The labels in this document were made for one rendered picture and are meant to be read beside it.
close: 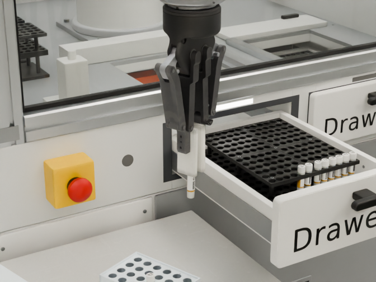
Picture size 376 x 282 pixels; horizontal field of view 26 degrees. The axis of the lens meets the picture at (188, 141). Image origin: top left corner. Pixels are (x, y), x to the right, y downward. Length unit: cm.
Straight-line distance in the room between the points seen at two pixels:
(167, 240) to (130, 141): 18
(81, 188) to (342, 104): 57
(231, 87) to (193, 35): 44
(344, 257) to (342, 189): 61
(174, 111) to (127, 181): 37
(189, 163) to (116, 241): 31
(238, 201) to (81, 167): 25
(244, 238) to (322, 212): 43
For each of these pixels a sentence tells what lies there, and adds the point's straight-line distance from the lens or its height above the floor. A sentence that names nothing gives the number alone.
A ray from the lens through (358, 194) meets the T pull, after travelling 122.
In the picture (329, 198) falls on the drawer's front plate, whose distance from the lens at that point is 120.
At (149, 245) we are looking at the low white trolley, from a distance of 136.
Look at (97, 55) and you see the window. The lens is 132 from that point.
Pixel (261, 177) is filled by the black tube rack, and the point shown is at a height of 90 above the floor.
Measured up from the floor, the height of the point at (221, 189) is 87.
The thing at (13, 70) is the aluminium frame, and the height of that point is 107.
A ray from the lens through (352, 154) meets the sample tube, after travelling 135.
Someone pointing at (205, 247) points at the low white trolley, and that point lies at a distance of 136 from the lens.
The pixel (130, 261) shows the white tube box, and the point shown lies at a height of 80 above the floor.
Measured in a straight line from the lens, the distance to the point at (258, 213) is 123.
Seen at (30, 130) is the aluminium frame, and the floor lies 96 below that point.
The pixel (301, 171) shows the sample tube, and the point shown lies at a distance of 129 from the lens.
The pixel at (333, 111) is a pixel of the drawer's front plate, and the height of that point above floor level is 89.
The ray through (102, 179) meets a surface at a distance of 138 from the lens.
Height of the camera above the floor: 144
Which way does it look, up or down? 23 degrees down
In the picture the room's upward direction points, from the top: straight up
